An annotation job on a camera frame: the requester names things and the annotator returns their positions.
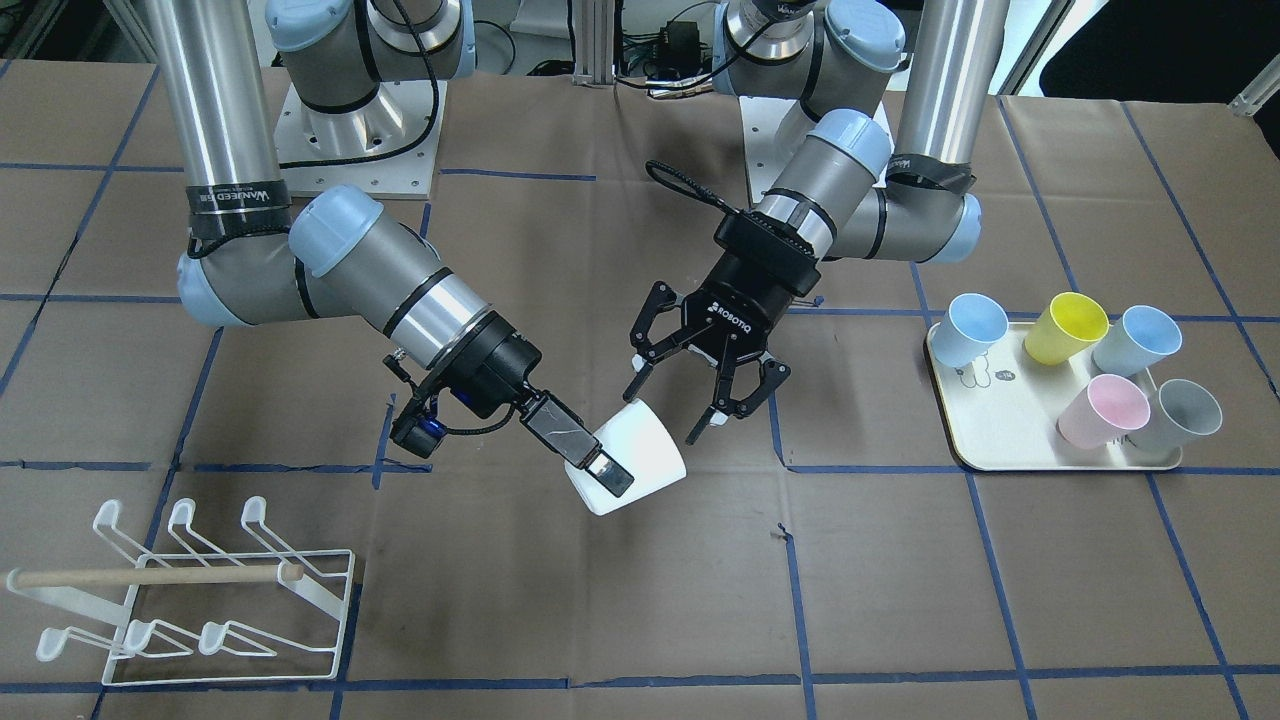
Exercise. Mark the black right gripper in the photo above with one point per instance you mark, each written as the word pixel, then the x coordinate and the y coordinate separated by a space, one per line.
pixel 497 371

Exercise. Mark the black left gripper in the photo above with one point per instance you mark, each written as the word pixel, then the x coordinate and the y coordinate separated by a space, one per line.
pixel 742 301

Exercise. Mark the white ikea cup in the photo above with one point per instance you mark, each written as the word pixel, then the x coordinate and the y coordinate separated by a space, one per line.
pixel 639 440

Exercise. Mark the light blue cup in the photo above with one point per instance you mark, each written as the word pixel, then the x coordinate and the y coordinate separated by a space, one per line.
pixel 973 323

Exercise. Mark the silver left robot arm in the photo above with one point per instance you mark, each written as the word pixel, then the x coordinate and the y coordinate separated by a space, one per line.
pixel 883 172

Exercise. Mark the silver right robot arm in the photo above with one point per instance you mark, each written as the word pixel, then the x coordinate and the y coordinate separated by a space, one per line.
pixel 251 261

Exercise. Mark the yellow cup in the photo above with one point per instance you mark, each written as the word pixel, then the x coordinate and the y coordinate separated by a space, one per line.
pixel 1071 323

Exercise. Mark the pink cup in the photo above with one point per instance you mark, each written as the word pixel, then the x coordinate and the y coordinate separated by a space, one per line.
pixel 1109 407

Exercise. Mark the light blue cup tray front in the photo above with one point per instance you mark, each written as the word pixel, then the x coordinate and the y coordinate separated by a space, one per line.
pixel 1142 336

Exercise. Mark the grey cup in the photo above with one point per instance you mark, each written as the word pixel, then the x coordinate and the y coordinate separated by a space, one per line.
pixel 1179 411

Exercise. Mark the cream plastic tray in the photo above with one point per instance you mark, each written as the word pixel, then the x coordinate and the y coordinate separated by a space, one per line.
pixel 1001 413

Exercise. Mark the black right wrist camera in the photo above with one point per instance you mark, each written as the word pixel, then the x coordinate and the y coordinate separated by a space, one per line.
pixel 417 428

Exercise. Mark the white wire cup rack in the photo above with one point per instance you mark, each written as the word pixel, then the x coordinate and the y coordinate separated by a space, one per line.
pixel 193 613

